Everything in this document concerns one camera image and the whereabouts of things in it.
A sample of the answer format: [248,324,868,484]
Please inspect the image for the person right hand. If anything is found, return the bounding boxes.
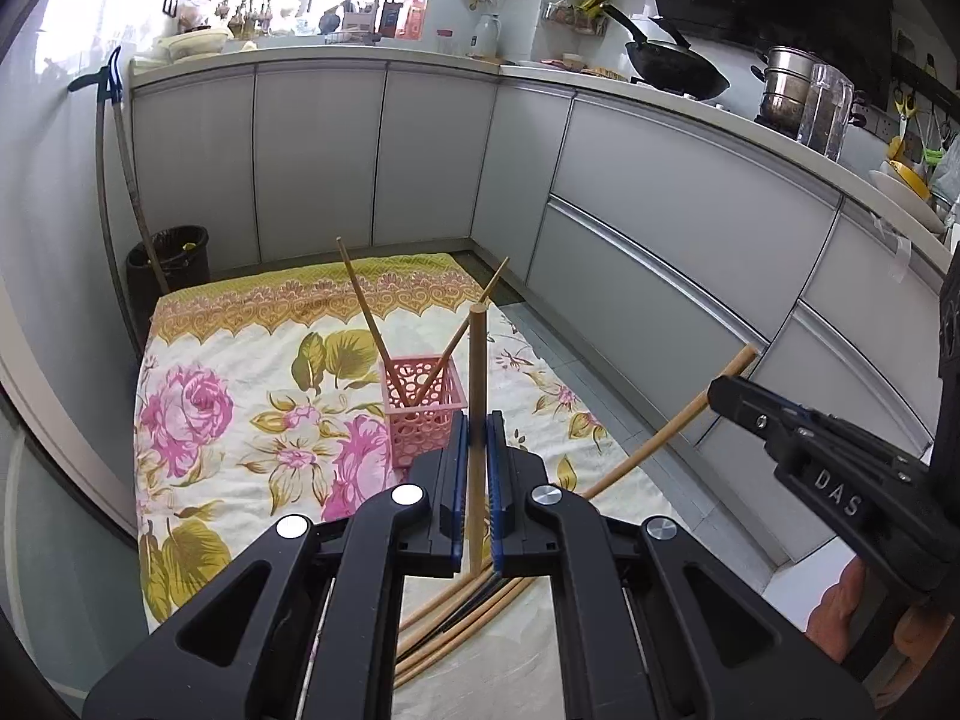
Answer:
[805,559,932,665]

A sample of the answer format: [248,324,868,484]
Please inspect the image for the floral tablecloth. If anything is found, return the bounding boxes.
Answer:
[133,254,630,718]

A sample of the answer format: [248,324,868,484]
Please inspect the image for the pink perforated utensil holder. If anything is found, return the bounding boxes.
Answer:
[381,356,467,472]

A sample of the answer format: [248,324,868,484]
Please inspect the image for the white bowl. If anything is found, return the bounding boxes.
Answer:
[869,171,946,236]

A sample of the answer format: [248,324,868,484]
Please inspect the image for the glass pitcher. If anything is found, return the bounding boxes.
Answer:
[797,64,854,161]

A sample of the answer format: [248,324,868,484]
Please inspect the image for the black trash bin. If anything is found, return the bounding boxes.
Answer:
[125,224,210,337]

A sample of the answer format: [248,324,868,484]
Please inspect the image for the steel steamer pot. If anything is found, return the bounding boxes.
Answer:
[750,46,822,138]

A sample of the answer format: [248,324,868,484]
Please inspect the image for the black wok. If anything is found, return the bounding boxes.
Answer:
[601,2,729,101]

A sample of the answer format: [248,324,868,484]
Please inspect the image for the mop with blue clip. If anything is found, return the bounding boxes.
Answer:
[68,46,173,347]

